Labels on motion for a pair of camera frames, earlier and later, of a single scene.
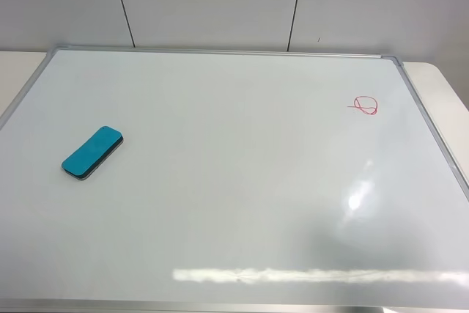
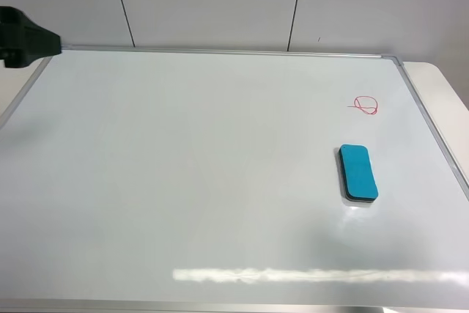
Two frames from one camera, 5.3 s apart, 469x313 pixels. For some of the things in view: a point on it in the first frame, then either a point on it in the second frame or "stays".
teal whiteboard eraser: (93, 155) → (357, 174)
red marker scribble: (366, 104) stays
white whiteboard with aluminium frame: (247, 181) stays
